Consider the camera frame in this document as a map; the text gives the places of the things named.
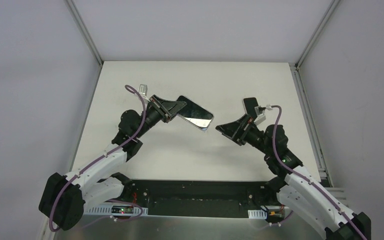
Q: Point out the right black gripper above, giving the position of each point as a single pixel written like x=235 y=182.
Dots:
x=242 y=130

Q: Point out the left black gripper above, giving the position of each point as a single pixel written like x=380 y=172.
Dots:
x=159 y=108

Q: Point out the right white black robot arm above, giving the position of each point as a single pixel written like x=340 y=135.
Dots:
x=294 y=186

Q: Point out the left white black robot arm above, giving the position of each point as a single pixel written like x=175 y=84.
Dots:
x=67 y=196

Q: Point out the black phone with pink edge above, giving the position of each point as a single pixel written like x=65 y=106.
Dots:
x=249 y=104

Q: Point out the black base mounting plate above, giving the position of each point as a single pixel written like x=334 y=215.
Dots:
x=208 y=199

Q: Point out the left green circuit board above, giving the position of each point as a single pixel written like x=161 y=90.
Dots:
x=120 y=210

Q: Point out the shiny metal front panel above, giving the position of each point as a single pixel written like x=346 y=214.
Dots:
x=188 y=228

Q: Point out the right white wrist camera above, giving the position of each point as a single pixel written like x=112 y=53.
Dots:
x=260 y=115

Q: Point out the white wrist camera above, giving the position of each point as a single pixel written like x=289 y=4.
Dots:
x=143 y=90
x=260 y=115

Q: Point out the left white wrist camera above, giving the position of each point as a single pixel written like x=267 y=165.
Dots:
x=143 y=90

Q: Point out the right white slotted cable duct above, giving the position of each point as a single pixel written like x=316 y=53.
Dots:
x=257 y=214

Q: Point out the white slotted cable duct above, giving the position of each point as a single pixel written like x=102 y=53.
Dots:
x=105 y=210
x=257 y=214

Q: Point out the left white slotted cable duct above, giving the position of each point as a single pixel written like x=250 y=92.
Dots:
x=105 y=210

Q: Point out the right aluminium frame rail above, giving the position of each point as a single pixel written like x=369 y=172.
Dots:
x=296 y=70

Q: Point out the aluminium frame rail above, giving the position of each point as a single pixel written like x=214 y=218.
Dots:
x=296 y=70
x=87 y=92

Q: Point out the left aluminium frame rail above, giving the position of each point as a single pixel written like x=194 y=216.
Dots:
x=87 y=92

